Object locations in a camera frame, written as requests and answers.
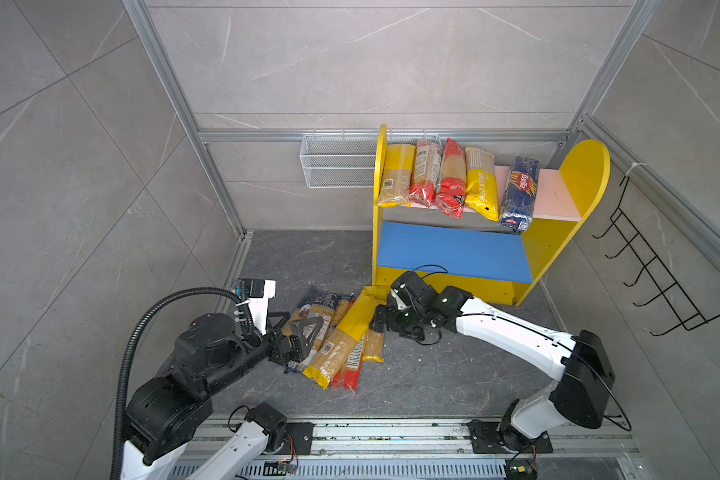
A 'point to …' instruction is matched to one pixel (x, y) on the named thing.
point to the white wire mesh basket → (348, 160)
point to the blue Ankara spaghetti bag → (303, 314)
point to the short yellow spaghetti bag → (373, 347)
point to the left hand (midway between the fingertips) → (306, 311)
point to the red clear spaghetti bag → (347, 376)
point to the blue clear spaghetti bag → (327, 314)
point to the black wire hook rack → (634, 250)
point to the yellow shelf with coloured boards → (479, 256)
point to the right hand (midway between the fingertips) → (382, 327)
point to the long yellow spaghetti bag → (340, 345)
